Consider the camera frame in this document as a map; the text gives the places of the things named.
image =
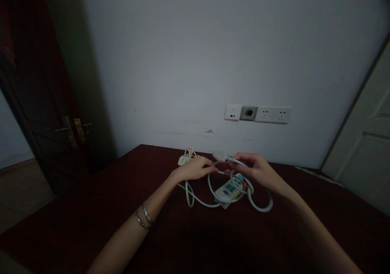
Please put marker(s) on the grey network wall plate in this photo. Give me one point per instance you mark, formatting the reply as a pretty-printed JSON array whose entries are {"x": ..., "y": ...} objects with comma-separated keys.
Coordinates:
[{"x": 249, "y": 113}]

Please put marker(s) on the dark wooden door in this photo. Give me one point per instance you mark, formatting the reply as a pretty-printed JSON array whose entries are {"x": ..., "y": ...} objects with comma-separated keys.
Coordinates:
[{"x": 42, "y": 88}]

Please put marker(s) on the white wall plate small port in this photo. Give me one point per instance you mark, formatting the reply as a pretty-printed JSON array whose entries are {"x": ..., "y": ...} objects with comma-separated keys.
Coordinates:
[{"x": 232, "y": 112}]

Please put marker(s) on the white power strip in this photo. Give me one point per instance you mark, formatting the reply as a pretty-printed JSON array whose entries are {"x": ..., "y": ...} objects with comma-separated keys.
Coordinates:
[{"x": 227, "y": 191}]

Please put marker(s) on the person's right hand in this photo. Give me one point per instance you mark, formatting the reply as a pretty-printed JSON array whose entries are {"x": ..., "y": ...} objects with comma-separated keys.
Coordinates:
[{"x": 257, "y": 172}]

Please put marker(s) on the white panelled door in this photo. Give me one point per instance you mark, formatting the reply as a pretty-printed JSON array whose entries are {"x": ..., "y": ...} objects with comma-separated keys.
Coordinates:
[{"x": 365, "y": 140}]

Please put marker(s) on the white power plug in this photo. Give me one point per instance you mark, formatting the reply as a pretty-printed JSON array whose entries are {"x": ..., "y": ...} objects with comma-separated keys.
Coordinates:
[{"x": 220, "y": 156}]

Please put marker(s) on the white wall power socket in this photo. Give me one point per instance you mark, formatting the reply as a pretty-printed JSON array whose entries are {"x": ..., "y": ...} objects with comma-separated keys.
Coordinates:
[
  {"x": 264, "y": 114},
  {"x": 282, "y": 116}
]

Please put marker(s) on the person's left hand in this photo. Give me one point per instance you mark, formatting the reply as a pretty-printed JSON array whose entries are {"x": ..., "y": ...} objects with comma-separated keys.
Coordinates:
[{"x": 190, "y": 170}]

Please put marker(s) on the person's left fingers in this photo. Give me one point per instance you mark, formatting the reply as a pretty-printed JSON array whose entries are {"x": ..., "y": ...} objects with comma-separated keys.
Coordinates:
[{"x": 205, "y": 163}]

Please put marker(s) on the person's right fingers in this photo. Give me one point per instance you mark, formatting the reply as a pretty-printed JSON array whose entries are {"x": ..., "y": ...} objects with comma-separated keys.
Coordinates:
[{"x": 243, "y": 156}]

